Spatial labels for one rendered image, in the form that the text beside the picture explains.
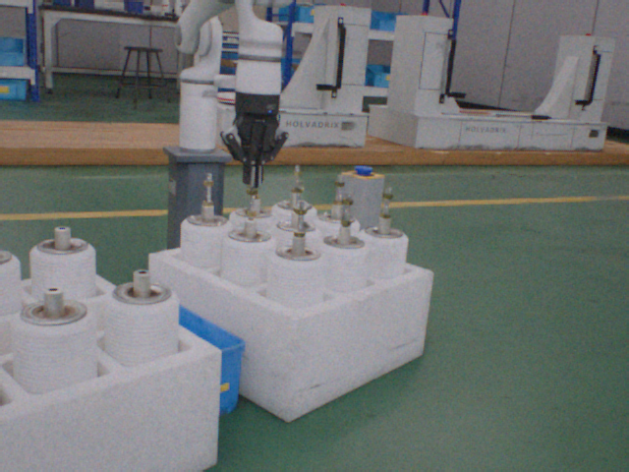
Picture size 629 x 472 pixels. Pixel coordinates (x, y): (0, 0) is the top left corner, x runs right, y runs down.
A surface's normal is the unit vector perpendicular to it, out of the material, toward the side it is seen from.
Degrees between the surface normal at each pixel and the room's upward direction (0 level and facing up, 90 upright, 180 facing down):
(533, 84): 90
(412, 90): 90
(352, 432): 0
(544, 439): 0
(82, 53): 90
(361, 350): 90
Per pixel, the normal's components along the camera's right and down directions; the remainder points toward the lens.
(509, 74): -0.90, 0.05
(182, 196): -0.36, 0.18
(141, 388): 0.70, 0.25
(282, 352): -0.67, 0.15
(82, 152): 0.43, 0.29
